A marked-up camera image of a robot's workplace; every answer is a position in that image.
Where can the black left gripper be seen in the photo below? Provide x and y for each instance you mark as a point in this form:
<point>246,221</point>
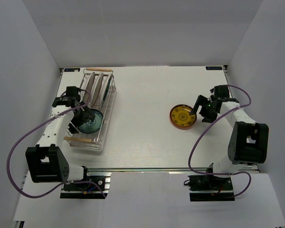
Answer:
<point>87,114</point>

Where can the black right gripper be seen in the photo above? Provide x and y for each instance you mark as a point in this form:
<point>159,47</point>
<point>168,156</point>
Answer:
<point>200,101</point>

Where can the blue patterned plate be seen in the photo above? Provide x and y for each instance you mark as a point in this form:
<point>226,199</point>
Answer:
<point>92,126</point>

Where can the yellow patterned plate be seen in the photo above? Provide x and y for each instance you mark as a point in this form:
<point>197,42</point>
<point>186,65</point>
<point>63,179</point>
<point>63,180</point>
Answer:
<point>181,109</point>

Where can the orange plate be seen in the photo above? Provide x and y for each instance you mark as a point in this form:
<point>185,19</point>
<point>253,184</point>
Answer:
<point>183,121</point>

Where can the white plate red lettering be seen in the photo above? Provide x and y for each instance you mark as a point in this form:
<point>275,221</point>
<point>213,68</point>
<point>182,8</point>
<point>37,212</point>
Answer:
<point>88,87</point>

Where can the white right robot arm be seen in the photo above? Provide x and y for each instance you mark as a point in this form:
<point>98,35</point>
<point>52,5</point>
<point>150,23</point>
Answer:
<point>249,139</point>

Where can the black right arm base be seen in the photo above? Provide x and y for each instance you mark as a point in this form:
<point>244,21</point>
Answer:
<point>204,186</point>

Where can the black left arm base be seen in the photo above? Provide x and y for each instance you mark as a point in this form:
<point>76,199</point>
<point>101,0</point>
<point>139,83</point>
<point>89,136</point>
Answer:
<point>94,185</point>

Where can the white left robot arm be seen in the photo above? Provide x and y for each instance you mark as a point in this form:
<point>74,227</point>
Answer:
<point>46,161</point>

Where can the clear plastic drip tray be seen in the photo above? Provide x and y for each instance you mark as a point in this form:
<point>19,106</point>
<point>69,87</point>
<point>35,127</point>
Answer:
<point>95,141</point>

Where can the green rimmed white plate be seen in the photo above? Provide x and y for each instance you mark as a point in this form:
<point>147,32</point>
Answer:
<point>105,89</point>

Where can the wire dish rack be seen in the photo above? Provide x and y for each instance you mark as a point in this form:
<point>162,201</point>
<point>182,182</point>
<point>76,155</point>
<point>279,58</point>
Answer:
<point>97,71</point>

